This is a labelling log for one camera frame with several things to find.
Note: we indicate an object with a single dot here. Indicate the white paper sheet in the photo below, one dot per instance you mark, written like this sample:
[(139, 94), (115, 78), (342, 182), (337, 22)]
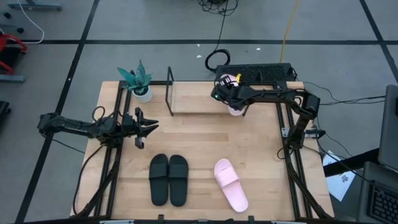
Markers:
[(340, 186)]

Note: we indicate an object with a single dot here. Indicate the black chair base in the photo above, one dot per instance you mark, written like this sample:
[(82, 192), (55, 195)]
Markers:
[(3, 110)]

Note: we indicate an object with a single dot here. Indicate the grey desk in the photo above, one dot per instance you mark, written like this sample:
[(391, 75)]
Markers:
[(363, 199)]

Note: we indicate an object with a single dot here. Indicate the black rubber slide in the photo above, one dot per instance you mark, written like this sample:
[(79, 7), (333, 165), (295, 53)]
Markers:
[(158, 180), (178, 180)]

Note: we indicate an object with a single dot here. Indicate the black caster wheel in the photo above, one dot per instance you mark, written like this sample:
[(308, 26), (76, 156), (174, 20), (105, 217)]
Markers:
[(7, 15), (20, 30)]

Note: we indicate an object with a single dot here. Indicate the red metal cart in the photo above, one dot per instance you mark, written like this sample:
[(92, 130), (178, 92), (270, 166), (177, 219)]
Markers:
[(12, 38)]

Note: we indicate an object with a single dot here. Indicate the black aluminium table frame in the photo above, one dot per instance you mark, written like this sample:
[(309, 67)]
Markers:
[(280, 84)]

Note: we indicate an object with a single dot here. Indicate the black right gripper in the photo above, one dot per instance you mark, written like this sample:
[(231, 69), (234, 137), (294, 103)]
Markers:
[(231, 96)]

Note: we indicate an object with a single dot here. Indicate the pink rubber slide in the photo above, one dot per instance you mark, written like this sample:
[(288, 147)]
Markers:
[(235, 112), (230, 183)]

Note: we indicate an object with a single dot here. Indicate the black metal beam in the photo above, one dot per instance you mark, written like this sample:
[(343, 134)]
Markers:
[(351, 163)]

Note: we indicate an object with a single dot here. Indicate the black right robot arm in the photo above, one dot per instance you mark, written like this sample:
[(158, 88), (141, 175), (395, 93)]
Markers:
[(280, 95)]

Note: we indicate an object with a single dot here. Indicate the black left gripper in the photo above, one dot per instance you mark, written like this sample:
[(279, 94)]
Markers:
[(128, 127)]

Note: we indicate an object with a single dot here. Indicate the grey table foot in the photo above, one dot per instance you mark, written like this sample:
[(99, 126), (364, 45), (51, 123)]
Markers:
[(12, 78), (34, 6)]

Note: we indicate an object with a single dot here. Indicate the silver mount plate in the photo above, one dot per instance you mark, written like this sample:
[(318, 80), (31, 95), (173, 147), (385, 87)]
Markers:
[(285, 132)]

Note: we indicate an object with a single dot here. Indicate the green succulent plant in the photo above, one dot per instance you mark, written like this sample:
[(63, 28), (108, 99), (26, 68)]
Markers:
[(138, 81)]

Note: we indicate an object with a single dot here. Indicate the white plant pot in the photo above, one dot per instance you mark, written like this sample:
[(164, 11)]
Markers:
[(143, 97)]

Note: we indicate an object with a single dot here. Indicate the grey monitor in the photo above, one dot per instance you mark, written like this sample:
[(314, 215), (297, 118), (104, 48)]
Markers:
[(388, 130)]

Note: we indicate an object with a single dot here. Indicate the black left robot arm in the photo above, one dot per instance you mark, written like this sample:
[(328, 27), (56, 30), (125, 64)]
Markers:
[(71, 126)]

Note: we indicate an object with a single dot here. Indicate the black keyboard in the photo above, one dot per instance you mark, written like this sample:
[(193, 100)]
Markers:
[(384, 203), (264, 72)]

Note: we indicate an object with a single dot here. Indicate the wooden shelf black metal frame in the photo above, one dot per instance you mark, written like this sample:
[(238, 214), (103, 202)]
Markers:
[(192, 99)]

